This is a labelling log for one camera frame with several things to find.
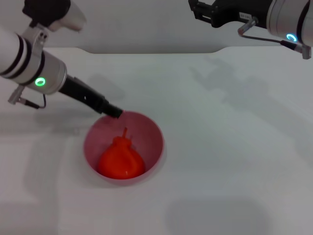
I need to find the pink plastic bowl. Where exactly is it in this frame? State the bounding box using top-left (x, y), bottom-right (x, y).
top-left (83, 110), bottom-right (164, 187)

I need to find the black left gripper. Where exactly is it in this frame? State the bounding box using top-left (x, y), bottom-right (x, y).
top-left (58, 75), bottom-right (123, 119)

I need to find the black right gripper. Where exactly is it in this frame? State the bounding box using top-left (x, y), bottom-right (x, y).
top-left (188, 0), bottom-right (273, 29)

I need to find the right arm connector cable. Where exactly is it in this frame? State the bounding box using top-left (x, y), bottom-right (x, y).
top-left (238, 16), bottom-right (313, 60)

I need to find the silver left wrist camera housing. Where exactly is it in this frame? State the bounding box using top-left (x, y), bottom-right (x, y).
top-left (22, 0), bottom-right (88, 32)

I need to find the orange toy fruit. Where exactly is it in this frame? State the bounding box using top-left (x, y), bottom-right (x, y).
top-left (98, 127), bottom-right (147, 180)

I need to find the left arm connector cable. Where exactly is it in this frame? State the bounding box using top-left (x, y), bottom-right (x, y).
top-left (7, 85), bottom-right (47, 110)

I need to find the arm connector cable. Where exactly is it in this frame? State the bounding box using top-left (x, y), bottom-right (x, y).
top-left (238, 16), bottom-right (313, 60)
top-left (7, 85), bottom-right (47, 110)

